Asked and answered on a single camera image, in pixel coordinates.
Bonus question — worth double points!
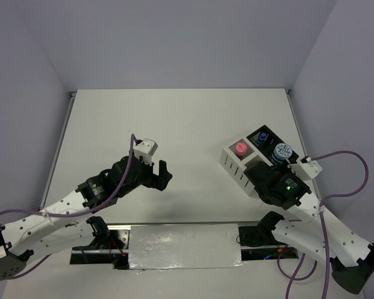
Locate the silver taped panel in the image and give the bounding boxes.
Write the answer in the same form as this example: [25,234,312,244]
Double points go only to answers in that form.
[128,224,243,270]

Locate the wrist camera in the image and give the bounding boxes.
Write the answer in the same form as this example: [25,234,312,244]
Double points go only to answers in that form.
[133,138,158,166]
[288,158,323,181]

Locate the black tray container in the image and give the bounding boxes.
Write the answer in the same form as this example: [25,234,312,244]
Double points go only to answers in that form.
[247,125,299,165]

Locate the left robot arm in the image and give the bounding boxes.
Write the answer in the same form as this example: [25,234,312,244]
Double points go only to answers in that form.
[0,155,173,281]

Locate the pink-capped pen tube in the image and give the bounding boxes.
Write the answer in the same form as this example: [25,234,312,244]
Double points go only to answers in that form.
[234,142,247,157]

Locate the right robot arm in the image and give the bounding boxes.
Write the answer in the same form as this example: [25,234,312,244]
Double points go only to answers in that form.
[244,161,374,294]

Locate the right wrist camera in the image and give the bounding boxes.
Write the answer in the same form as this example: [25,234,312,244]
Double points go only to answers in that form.
[288,158,323,181]

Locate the small blue-capped bottle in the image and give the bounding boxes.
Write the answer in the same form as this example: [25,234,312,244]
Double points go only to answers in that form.
[258,132,268,143]

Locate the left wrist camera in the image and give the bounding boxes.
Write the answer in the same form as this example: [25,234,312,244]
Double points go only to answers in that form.
[133,138,158,166]

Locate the white compartment organizer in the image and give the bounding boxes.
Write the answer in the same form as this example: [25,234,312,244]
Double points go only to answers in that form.
[219,137,271,197]

